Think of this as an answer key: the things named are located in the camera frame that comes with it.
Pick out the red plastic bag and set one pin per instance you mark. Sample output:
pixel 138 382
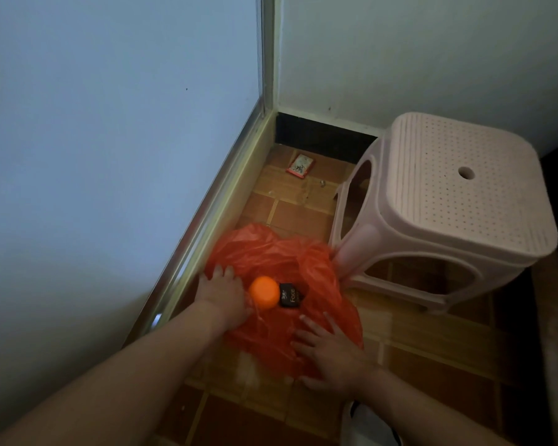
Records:
pixel 283 255

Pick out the white right slipper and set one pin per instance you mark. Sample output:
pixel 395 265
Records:
pixel 367 427

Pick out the person's left hand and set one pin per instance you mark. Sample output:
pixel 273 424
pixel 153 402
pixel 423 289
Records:
pixel 225 297

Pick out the small black object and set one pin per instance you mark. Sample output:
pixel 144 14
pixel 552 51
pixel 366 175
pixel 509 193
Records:
pixel 290 296

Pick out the small red bordered card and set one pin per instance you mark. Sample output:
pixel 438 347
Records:
pixel 300 165

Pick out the person's right forearm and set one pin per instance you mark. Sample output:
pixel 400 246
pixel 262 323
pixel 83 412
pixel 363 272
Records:
pixel 432 413

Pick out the small orange fruit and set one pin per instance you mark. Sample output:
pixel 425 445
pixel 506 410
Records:
pixel 264 292

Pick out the person's right hand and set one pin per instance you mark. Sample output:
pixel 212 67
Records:
pixel 337 357

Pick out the person's left forearm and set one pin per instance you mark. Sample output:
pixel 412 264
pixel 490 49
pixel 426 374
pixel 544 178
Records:
pixel 111 380

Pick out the pale pink plastic stool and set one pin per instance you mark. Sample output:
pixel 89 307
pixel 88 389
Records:
pixel 469 195

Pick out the white sliding door wardrobe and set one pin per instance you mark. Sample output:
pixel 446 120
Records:
pixel 111 157

